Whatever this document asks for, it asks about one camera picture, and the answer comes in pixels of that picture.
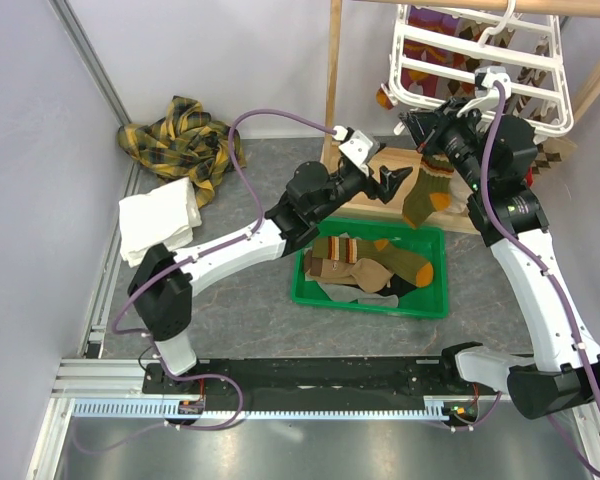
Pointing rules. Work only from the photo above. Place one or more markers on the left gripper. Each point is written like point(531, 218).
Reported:
point(390, 181)

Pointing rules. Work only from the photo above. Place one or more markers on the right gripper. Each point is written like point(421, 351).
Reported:
point(429, 127)

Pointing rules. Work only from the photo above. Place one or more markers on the olive striped sock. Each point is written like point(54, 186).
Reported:
point(410, 266)
point(430, 193)

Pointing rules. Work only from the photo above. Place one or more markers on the white clip hanger rack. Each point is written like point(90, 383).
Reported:
point(523, 41)

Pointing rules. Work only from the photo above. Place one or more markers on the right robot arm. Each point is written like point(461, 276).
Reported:
point(564, 369)

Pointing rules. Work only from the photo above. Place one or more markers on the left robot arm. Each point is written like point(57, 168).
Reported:
point(166, 282)

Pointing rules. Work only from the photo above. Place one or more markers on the wooden hanger stand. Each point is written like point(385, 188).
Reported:
point(370, 200)

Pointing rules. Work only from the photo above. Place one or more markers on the purple maroon sock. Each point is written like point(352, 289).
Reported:
point(417, 81)

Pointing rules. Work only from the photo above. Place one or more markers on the red white sock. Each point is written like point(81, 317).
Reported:
point(459, 194)

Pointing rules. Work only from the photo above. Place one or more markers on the tan sock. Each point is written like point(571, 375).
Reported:
point(366, 274)

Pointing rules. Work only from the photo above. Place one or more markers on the black sock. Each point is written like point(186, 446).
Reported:
point(397, 286)

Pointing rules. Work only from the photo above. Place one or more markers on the brown argyle sock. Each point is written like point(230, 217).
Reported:
point(472, 30)
point(552, 151)

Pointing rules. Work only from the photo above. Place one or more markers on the grey sock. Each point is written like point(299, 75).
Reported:
point(351, 294)

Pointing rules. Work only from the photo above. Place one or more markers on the yellow plaid cloth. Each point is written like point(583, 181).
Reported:
point(186, 143)

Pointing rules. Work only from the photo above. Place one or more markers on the white folded towel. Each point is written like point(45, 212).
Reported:
point(167, 214)

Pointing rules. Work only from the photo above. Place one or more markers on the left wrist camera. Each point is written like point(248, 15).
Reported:
point(356, 147)

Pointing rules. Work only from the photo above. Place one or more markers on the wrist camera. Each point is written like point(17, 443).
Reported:
point(356, 147)
point(492, 87)

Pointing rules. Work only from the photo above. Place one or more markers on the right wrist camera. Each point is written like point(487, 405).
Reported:
point(492, 87)

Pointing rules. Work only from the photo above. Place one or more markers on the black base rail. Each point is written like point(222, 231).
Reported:
point(319, 384)

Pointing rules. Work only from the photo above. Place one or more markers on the slotted cable duct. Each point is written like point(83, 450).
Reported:
point(433, 410)

